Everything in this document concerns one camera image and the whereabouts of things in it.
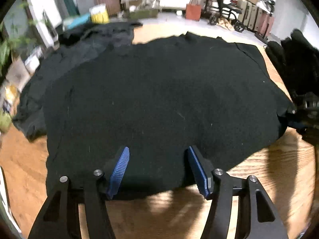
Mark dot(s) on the yellow shopping bag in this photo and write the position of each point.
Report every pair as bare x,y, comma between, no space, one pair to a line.
99,15

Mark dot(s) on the brown paper bags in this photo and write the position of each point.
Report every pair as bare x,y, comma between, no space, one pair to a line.
227,23

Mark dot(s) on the potted money tree plant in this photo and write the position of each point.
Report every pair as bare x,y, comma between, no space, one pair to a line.
15,34

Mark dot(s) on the orange paper bag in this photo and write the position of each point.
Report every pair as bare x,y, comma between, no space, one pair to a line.
193,11

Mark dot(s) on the green crate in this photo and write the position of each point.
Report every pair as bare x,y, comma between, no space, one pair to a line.
143,13

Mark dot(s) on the black knit sweater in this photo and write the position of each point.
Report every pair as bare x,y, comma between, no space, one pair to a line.
162,99

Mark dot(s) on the clear glass vase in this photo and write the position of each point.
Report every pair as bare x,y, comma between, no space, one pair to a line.
17,74

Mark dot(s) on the white low cabinet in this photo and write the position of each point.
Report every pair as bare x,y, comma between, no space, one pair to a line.
179,2

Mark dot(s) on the pink suitcase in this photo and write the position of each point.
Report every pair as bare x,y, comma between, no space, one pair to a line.
265,26

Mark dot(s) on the grey suitcase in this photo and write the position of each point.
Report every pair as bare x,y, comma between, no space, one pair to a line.
86,5

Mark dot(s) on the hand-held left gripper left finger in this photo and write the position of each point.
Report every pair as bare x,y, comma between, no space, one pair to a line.
118,171

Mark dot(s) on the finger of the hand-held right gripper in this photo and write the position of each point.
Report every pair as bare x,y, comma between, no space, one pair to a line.
296,123

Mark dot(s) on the dark grey garment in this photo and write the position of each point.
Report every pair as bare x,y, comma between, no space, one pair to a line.
82,49

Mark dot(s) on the beige suitcase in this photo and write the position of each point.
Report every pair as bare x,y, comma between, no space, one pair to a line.
249,15

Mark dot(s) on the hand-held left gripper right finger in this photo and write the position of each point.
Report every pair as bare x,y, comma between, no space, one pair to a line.
199,171

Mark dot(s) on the black cart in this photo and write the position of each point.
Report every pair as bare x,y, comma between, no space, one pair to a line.
221,7

